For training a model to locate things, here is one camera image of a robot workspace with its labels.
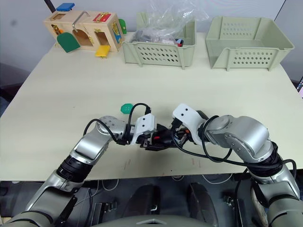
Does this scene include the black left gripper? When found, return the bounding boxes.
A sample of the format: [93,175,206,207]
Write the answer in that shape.
[139,123,178,152]

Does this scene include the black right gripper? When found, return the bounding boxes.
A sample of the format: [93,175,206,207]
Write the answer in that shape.
[169,118,191,145]

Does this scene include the green plastic disc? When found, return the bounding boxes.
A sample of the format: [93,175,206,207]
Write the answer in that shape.
[120,103,134,114]

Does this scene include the pale green bin with bags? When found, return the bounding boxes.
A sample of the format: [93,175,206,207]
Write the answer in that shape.
[121,12,197,70]

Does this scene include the grey robot torso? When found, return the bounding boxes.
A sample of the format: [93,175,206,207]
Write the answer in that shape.
[0,211,303,227]

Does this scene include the dark bagged parts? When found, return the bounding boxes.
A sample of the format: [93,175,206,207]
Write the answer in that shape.
[131,27,168,44]

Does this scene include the yellow wooden door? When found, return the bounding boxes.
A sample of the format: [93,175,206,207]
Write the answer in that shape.
[95,45,112,58]

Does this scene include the clear plastic bag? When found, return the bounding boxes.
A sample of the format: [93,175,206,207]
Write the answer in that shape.
[135,0,210,44]

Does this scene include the small green wooden door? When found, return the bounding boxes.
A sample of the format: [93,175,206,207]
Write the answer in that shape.
[118,18,127,34]

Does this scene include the empty pale green bin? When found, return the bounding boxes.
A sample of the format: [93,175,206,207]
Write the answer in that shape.
[205,16,295,72]

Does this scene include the wooden latch box toy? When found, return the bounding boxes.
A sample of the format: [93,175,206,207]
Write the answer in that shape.
[43,10,119,53]

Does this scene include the red wooden panel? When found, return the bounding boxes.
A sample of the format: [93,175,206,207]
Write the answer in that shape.
[92,13,112,23]

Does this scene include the screen with coloured lights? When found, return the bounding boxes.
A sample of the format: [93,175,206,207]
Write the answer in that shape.
[296,76,303,98]

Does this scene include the green arched wooden door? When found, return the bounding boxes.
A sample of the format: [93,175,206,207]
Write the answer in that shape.
[56,32,81,53]

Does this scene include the metal hook latch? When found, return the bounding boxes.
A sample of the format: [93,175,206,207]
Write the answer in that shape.
[71,11,91,33]

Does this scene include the blue wooden flap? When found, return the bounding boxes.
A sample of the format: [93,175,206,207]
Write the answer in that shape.
[56,2,75,12]

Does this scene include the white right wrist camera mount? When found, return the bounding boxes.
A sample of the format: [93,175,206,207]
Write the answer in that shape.
[172,103,207,145]

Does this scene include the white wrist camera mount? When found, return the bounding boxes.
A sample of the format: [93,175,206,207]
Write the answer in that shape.
[172,103,207,145]
[131,113,156,145]

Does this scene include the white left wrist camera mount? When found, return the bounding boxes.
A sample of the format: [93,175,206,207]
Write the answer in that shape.
[131,113,156,145]

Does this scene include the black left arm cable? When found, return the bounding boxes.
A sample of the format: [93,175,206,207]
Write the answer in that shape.
[83,103,152,145]

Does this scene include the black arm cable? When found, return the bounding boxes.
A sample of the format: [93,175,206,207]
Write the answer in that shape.
[172,115,298,206]
[83,103,152,145]

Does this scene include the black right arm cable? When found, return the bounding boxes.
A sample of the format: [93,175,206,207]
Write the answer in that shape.
[172,115,298,206]

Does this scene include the white cable under table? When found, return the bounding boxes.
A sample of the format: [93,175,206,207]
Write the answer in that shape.
[202,173,234,184]
[97,179,119,192]

